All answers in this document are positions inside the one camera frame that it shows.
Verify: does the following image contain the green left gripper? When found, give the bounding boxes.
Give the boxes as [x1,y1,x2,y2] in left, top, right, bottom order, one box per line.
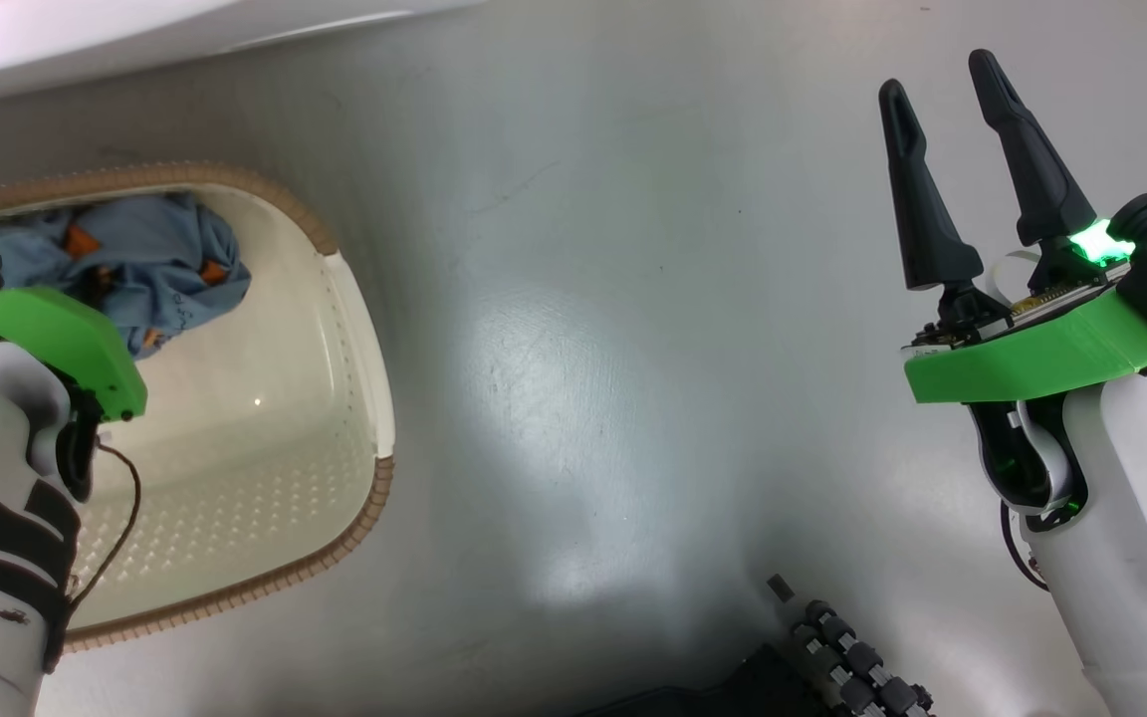
[0,287,148,423]

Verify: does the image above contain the thin black cable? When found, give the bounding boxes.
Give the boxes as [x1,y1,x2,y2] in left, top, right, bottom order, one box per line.
[66,443,143,610]
[1000,503,1050,591]

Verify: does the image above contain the cream basket with brown rim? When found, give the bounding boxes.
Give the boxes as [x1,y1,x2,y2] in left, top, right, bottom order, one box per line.
[0,162,396,653]

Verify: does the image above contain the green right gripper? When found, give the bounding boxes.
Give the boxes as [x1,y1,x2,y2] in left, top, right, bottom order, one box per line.
[878,49,1147,404]

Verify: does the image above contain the blue cartoon print garment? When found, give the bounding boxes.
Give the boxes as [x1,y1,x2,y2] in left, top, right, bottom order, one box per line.
[0,192,253,359]

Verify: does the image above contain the white washing machine body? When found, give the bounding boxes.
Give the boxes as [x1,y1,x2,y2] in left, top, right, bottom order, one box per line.
[0,0,485,111]

